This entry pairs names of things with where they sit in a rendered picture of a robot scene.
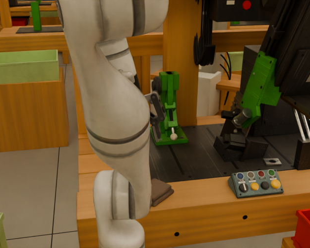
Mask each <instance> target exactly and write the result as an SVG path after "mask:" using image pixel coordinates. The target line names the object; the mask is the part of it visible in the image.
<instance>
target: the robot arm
mask: <svg viewBox="0 0 310 248"><path fill-rule="evenodd" d="M55 2H56V6H57V10H58V15H59V18H60V22H61V24H62V29H63V32H64V35H65V38H66V42H67V45H68V49H69V52H70V55H71V59H72V62H73V66H74V69H75V73H76V76H77V80H78V85H79V90H80V95H81V101H82V107H83V113H84V119H85V125H86V130H87V134H88V139H89V142H90V146H91V148H92V150H93V151H94V153H95V154H96V155H97V156H98V157H99V158H100V159H101V160H102V161H103V162H104V163H105V164H107V165H108V166H109V167H111V168H112V169H114V170H103V171H100V172H98V174H97V175H96V177H95V179H94V183H93V203H94V209H95V216H96V223H97V231H98V241H99V248H145V232H144V229H143V227H142V225H141V224H140V223H139V222H138V221H136V220H135V219H140V218H144V217H145V216H146V215H147V214H148V213H149V211H150V208H151V204H152V184H151V176H150V167H149V147H150V124H151V125H152V126H151V128H152V131H153V135H154V139H155V142H159V139H160V138H161V130H160V126H159V123H160V122H162V121H164V120H165V117H166V112H165V110H164V107H163V105H162V102H161V99H160V97H159V94H158V92H157V91H156V90H153V91H152V93H149V94H146V95H143V93H142V92H141V88H140V84H139V81H138V77H137V73H136V69H135V65H134V61H133V58H132V55H131V53H130V50H129V47H128V43H127V39H126V37H132V36H139V35H143V34H147V33H150V32H153V31H154V30H156V29H158V28H159V27H160V26H161V25H162V24H163V22H164V20H165V18H166V15H167V11H168V4H169V0H55ZM147 101H148V102H149V103H150V104H153V105H154V107H155V110H156V113H157V115H155V114H154V113H152V112H151V111H150V108H149V104H148V102H147Z"/></svg>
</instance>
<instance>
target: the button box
mask: <svg viewBox="0 0 310 248"><path fill-rule="evenodd" d="M269 170H270V169H268V170H261V171H263V172H264V176H263V177H260V176H259V175H258V172H259V171H260V170H259V171H249V172H252V173H253V174H254V177H253V178H250V177H249V176H248V172H239V173H242V174H243V178H242V179H239V178H238V177H237V174H238V173H232V175H231V176H230V178H229V179H228V184H229V186H230V188H231V190H232V191H233V193H234V194H235V196H236V197H237V198H246V197H255V196H263V195H271V194H280V193H283V188H282V185H281V182H280V179H279V176H278V173H277V170H276V169H272V170H273V171H274V173H275V174H274V175H273V176H271V175H270V174H269V173H268V172H269ZM272 180H278V181H279V182H280V187H279V188H277V189H276V188H273V187H272V185H271V181H272ZM264 181H266V182H268V183H269V185H270V186H269V188H268V189H264V188H263V187H262V186H261V184H262V182H264ZM243 183H244V184H247V185H248V190H247V191H246V192H243V191H241V190H240V185H241V184H243ZM252 183H257V184H258V185H259V188H258V190H253V189H252V188H251V184H252Z"/></svg>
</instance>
